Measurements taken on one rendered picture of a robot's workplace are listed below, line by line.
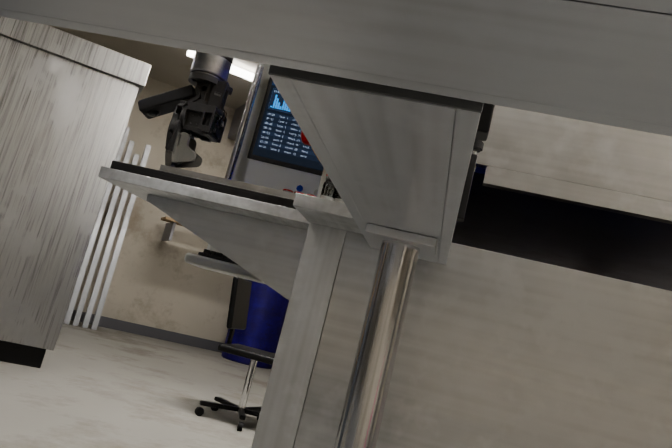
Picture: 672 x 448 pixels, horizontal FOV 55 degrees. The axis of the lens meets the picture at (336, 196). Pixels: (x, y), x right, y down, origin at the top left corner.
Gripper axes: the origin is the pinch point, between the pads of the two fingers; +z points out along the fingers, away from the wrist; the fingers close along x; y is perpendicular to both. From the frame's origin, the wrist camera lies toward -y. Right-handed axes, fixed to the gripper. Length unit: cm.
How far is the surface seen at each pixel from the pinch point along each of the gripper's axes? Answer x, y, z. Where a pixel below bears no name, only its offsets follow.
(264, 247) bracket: -2.5, 23.6, 10.1
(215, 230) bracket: -2.5, 13.7, 9.2
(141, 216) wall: 611, -312, -45
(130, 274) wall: 616, -305, 26
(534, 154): -13, 66, -14
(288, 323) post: -12.5, 33.6, 21.9
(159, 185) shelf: -11.0, 4.5, 4.7
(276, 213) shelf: -11.0, 26.4, 4.8
